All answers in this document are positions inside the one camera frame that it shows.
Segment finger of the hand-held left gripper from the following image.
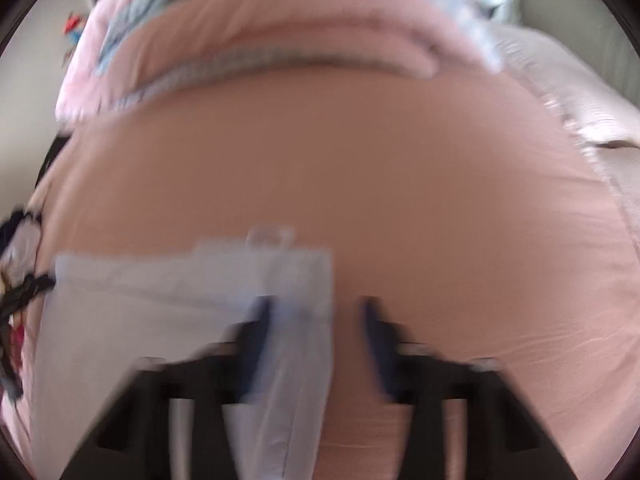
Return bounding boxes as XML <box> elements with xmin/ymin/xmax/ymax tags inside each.
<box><xmin>0</xmin><ymin>272</ymin><xmax>57</xmax><ymax>318</ymax></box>

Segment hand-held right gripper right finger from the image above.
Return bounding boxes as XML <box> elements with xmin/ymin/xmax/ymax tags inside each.
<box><xmin>365</xmin><ymin>296</ymin><xmax>576</xmax><ymax>480</ymax></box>

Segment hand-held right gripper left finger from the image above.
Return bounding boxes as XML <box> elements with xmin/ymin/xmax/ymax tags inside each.
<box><xmin>60</xmin><ymin>296</ymin><xmax>274</xmax><ymax>480</ymax></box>

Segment light blue navy-collar shirt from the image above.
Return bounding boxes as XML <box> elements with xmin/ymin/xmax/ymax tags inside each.
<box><xmin>27</xmin><ymin>227</ymin><xmax>337</xmax><ymax>480</ymax></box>

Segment dark navy garment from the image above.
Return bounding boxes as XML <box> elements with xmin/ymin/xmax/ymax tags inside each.
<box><xmin>0</xmin><ymin>206</ymin><xmax>42</xmax><ymax>241</ymax></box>

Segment small white pillow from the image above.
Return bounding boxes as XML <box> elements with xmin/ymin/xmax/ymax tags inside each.
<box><xmin>486</xmin><ymin>22</ymin><xmax>640</xmax><ymax>150</ymax></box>

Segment folded pink checked quilt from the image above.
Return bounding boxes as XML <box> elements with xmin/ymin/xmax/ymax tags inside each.
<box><xmin>54</xmin><ymin>0</ymin><xmax>507</xmax><ymax>125</ymax></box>

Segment green padded headboard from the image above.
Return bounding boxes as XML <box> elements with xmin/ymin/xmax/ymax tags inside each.
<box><xmin>499</xmin><ymin>0</ymin><xmax>640</xmax><ymax>102</ymax></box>

